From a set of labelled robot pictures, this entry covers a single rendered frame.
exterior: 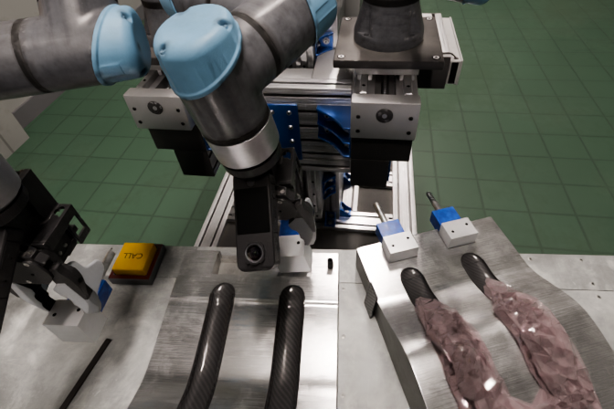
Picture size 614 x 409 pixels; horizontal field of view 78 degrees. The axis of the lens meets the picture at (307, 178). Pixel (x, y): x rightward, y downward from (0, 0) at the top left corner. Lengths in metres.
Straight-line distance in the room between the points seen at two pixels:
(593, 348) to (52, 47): 0.72
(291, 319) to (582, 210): 1.77
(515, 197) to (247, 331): 1.70
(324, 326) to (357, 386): 0.11
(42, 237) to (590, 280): 0.83
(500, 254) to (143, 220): 1.69
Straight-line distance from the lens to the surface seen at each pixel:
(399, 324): 0.60
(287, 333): 0.59
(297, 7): 0.40
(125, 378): 0.73
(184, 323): 0.63
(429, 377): 0.56
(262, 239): 0.44
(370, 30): 0.86
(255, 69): 0.36
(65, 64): 0.46
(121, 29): 0.44
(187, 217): 1.98
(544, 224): 2.03
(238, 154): 0.40
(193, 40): 0.33
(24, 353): 0.84
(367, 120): 0.80
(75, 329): 0.62
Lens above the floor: 1.42
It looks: 44 degrees down
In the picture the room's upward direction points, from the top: 5 degrees counter-clockwise
